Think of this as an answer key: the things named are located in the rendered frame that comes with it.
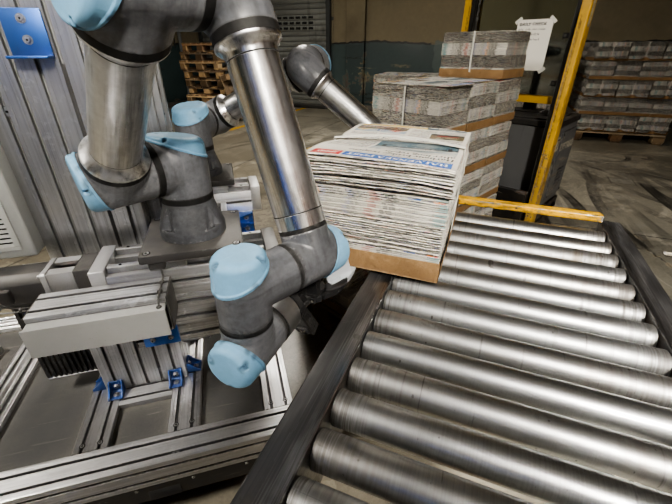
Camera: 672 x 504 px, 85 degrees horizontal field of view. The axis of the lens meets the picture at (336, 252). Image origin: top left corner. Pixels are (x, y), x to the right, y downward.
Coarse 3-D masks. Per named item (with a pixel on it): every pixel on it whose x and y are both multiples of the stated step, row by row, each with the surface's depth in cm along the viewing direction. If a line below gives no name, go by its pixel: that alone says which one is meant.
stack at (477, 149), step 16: (480, 144) 204; (480, 160) 210; (464, 176) 203; (480, 176) 217; (464, 192) 210; (368, 272) 166; (352, 288) 161; (320, 304) 177; (320, 320) 182; (336, 320) 184
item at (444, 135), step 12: (348, 132) 89; (360, 132) 89; (372, 132) 89; (384, 132) 89; (396, 132) 89; (408, 132) 88; (420, 132) 88; (432, 132) 88; (444, 132) 89; (456, 132) 89; (468, 132) 90; (468, 144) 85
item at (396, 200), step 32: (320, 160) 69; (352, 160) 67; (384, 160) 65; (416, 160) 66; (448, 160) 66; (320, 192) 73; (352, 192) 70; (384, 192) 68; (416, 192) 65; (448, 192) 63; (352, 224) 73; (384, 224) 71; (416, 224) 68; (448, 224) 81; (416, 256) 71
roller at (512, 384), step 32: (384, 352) 58; (416, 352) 57; (448, 352) 57; (480, 384) 53; (512, 384) 52; (544, 384) 51; (576, 384) 52; (576, 416) 50; (608, 416) 48; (640, 416) 47
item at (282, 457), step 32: (384, 288) 72; (352, 320) 63; (352, 352) 57; (320, 384) 51; (288, 416) 47; (320, 416) 47; (288, 448) 43; (256, 480) 40; (288, 480) 40; (320, 480) 51
